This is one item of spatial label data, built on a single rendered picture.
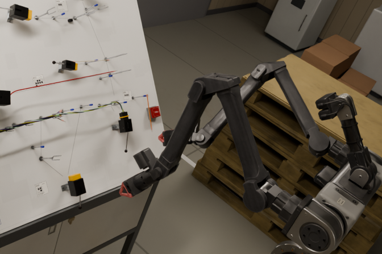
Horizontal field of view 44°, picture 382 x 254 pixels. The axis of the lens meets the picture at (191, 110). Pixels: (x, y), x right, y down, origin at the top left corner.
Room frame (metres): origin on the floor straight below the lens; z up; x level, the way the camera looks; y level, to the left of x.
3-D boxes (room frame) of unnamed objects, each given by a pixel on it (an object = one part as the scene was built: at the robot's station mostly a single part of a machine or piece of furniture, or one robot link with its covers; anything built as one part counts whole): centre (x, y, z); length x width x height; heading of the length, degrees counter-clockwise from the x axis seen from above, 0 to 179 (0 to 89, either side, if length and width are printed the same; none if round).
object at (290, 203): (1.14, -0.38, 1.45); 0.09 x 0.08 x 0.12; 154
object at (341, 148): (1.59, -0.60, 1.45); 0.09 x 0.08 x 0.12; 154
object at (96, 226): (1.63, 0.19, 0.60); 0.55 x 0.03 x 0.39; 148
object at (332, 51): (5.19, -1.45, 0.35); 1.25 x 0.85 x 0.70; 153
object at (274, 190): (1.17, -0.31, 1.43); 0.10 x 0.05 x 0.09; 64
